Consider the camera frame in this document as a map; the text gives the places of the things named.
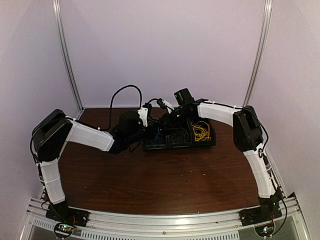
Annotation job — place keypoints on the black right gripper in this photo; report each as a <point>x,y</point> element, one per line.
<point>170,122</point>

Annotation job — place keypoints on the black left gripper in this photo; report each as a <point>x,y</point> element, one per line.
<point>152,125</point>

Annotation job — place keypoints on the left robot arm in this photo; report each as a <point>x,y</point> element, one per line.
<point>49,138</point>

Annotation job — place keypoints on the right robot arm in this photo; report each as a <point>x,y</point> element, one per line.
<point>248,138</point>

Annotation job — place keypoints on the black three-compartment bin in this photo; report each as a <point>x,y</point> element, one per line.
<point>191,133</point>

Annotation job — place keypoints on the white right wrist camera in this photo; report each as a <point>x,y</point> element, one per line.
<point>165,105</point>

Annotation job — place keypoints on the aluminium front rail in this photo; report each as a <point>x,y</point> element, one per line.
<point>223,225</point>

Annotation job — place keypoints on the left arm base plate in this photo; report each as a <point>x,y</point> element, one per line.
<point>71,216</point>

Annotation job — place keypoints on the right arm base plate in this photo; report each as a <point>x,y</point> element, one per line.
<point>260,214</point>

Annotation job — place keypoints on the aluminium right corner post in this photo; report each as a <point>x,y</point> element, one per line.
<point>263,36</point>

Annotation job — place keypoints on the aluminium corner post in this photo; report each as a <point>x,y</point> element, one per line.
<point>263,36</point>
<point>56,4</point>

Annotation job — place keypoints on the aluminium left corner post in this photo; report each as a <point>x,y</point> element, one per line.
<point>56,4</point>

